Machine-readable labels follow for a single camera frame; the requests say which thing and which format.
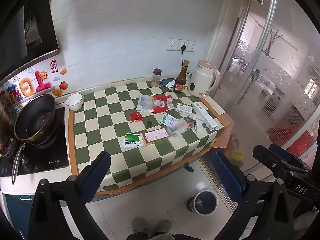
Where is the black induction cooktop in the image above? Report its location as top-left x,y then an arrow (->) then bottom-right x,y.
1,108 -> 69,177

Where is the red white sugar bag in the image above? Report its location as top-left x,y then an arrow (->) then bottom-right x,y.
137,94 -> 174,113

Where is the green white packet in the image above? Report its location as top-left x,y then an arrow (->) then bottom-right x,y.
123,133 -> 141,147

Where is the black frying pan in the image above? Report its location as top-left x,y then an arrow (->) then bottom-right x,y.
11,94 -> 55,184

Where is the grey slipper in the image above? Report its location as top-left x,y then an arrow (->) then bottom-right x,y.
132,217 -> 149,234

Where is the clear plastic wrapper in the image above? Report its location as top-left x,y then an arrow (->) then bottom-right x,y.
167,118 -> 196,137

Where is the white wall socket strip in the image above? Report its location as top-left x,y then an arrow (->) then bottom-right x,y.
166,38 -> 197,52

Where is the green white checkered mat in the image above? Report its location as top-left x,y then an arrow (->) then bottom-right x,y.
73,81 -> 224,191

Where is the white electric kettle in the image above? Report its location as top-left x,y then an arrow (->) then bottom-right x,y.
188,60 -> 221,98

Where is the small white green box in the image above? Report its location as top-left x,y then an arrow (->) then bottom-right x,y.
175,103 -> 193,115

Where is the green white sachet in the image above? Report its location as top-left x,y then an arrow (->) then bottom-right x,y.
160,113 -> 178,128

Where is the black range hood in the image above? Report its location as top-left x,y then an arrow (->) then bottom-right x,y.
1,0 -> 61,83

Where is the pink labelled packet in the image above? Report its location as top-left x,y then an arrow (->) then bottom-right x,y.
143,128 -> 169,143

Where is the white ceramic bowl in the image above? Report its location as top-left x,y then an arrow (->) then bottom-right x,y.
66,93 -> 84,112

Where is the brown sauce bottle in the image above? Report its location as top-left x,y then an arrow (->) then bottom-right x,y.
174,60 -> 189,93

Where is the clear spice jar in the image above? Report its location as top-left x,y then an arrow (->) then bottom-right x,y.
151,68 -> 162,87

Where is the small red sauce packet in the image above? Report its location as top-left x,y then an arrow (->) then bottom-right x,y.
130,112 -> 143,122

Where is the long white box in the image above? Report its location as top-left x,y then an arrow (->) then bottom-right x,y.
193,102 -> 217,131

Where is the white round trash bin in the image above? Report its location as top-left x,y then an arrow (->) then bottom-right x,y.
186,190 -> 218,216

